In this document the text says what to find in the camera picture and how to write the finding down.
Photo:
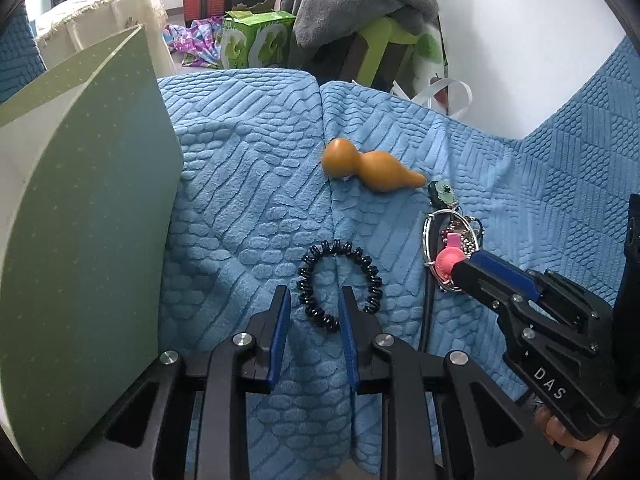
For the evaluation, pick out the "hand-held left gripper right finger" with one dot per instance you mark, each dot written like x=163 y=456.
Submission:
x=348 y=332

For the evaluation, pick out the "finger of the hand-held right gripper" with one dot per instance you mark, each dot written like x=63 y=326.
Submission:
x=500 y=269
x=480 y=287

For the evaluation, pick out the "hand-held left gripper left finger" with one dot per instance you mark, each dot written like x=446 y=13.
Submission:
x=280 y=332

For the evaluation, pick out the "silver keyring with pink charm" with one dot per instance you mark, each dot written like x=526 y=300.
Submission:
x=445 y=260

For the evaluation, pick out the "green jade pendant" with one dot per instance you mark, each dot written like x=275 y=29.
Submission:
x=442 y=194

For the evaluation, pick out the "orange gourd ornament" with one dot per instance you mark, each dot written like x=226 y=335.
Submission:
x=372 y=167

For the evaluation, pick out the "green jewelry box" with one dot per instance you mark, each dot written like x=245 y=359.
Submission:
x=85 y=240

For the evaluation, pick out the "person's right hand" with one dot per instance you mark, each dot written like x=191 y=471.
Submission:
x=560 y=432

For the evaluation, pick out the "blue textured sofa cover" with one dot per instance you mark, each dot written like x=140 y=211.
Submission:
x=280 y=185

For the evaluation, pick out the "white fruit-print shopping bag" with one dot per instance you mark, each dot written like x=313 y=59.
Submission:
x=432 y=60

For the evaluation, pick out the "green plastic stool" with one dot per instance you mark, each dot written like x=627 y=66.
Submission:
x=387 y=40

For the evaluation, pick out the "green printed carton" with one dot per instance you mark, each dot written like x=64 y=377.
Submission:
x=260 y=40

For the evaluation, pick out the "grey fleece garment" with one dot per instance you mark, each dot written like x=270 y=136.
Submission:
x=360 y=0

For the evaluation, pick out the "cream fringed cloth cover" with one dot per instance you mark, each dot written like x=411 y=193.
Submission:
x=100 y=10

